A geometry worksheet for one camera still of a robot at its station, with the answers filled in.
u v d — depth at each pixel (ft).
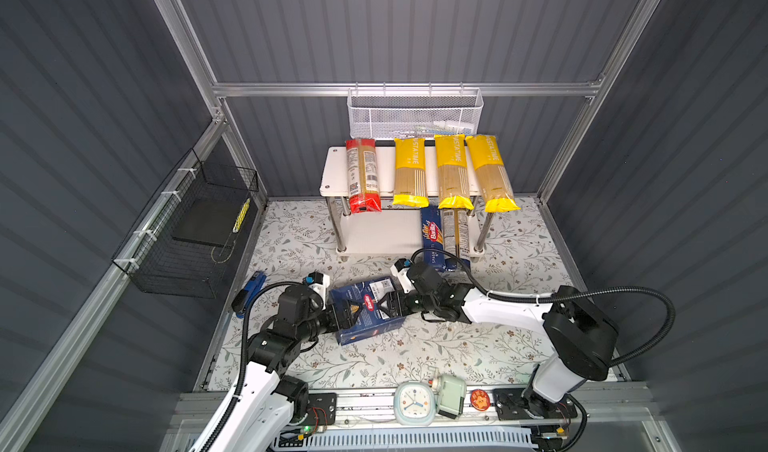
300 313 2.00
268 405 1.96
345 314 2.23
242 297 2.99
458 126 2.87
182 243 2.37
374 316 2.59
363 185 2.37
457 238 3.16
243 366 1.65
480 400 2.46
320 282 2.32
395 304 2.42
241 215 2.58
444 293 2.18
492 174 2.44
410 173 2.53
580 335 1.50
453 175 2.47
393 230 3.33
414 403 2.37
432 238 3.14
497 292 1.88
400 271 2.53
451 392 2.38
